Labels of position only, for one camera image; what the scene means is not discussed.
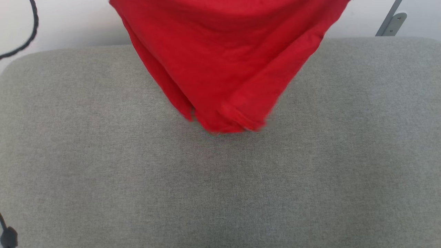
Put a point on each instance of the grey slanted metal bar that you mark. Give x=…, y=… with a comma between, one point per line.
x=389, y=17

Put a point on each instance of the grey metal wall bracket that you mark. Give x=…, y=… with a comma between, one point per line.
x=396, y=24

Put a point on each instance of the red white-trimmed garment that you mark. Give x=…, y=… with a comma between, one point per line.
x=224, y=58

